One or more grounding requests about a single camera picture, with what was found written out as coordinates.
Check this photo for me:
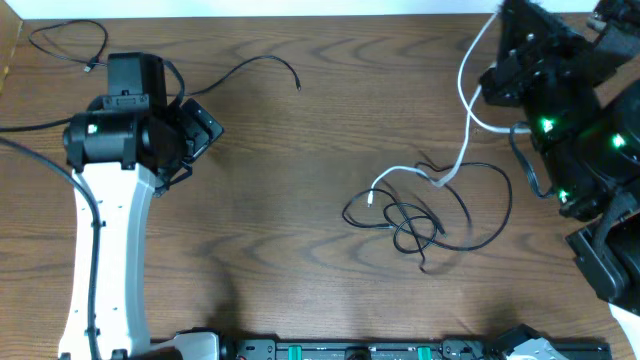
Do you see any white usb cable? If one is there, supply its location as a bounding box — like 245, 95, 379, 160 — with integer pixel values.
366, 11, 532, 208

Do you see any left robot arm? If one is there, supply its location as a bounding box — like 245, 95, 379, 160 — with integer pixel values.
58, 52, 224, 360

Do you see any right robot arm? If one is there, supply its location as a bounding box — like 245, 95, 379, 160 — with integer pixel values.
479, 0, 639, 347

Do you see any cardboard box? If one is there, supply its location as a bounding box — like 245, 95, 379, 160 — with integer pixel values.
0, 0, 23, 88

